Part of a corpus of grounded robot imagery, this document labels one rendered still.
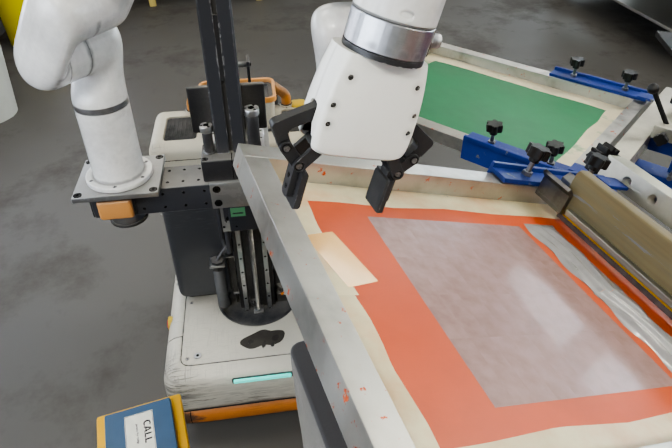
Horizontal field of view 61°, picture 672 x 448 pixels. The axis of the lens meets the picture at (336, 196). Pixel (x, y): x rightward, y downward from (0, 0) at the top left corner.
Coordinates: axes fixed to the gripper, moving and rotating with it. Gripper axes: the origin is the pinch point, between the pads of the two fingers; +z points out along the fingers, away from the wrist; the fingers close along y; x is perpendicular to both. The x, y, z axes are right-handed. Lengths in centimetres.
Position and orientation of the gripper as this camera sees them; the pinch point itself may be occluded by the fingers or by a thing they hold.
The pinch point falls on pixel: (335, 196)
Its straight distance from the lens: 57.4
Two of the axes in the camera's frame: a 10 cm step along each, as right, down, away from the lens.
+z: -2.7, 8.5, 4.6
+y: -9.0, -0.5, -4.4
